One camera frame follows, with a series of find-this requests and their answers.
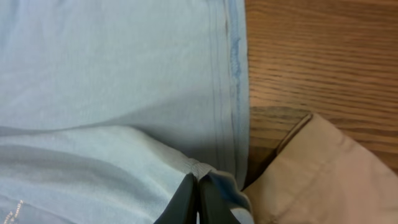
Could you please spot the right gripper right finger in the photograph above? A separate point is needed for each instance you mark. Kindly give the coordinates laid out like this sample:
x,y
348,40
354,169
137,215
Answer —
x,y
213,209

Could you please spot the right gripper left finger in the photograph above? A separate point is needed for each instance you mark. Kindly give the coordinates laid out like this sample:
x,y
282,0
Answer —
x,y
182,208

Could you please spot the light blue printed t-shirt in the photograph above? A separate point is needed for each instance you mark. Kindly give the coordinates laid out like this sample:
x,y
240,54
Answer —
x,y
107,105

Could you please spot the beige garment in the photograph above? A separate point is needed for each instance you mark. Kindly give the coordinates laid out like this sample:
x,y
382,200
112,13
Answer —
x,y
321,175

